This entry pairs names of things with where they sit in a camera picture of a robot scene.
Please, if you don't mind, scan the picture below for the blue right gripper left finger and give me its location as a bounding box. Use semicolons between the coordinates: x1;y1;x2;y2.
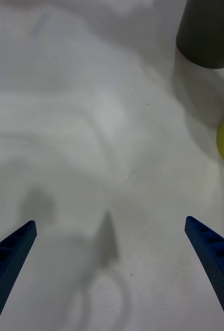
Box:
0;220;38;331

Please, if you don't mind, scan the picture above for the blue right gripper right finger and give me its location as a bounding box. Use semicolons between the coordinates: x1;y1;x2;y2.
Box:
184;216;224;331

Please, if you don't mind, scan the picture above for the grey waste bin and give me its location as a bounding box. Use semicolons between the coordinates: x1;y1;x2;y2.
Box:
175;0;224;69

